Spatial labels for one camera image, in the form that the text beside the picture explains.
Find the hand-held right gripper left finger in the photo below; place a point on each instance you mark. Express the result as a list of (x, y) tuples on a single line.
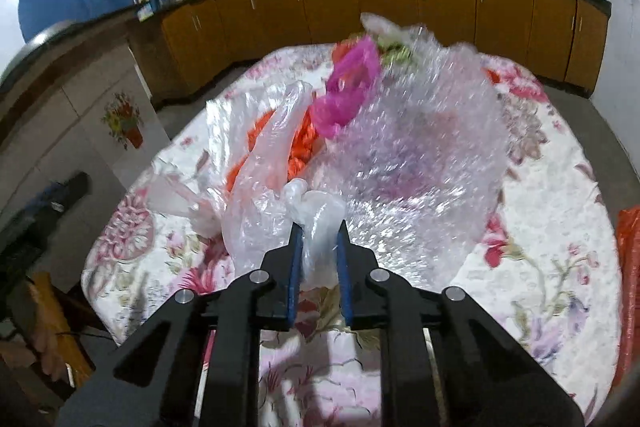
[(296, 267)]

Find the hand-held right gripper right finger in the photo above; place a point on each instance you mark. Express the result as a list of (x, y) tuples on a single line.
[(345, 277)]

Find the translucent plastic bag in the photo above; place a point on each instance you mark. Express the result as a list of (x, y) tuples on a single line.
[(260, 207)]

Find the red plastic bag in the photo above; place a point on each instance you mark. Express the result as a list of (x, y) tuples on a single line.
[(302, 147)]

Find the clear bubble wrap bag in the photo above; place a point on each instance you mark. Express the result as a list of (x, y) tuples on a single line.
[(430, 147)]

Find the trash bin with red liner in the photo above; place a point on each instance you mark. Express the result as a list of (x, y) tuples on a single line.
[(630, 287)]

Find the wooden chair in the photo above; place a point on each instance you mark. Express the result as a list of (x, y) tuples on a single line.
[(50, 317)]

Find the white cabinet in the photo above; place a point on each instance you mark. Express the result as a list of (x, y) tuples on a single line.
[(85, 117)]

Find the flower sticker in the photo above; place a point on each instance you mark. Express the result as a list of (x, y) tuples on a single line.
[(124, 119)]

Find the white plastic bag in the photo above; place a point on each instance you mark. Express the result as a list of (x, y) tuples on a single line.
[(170, 199)]

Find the metal basin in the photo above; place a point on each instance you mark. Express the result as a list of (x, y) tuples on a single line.
[(45, 38)]

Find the pink plastic bag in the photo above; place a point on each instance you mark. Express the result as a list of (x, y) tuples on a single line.
[(350, 77)]

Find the floral tablecloth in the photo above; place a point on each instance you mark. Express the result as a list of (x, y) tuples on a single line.
[(540, 227)]

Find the small labelled box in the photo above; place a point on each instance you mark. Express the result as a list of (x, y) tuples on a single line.
[(144, 8)]

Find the orange base cabinets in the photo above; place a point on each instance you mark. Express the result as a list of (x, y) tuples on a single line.
[(390, 2)]

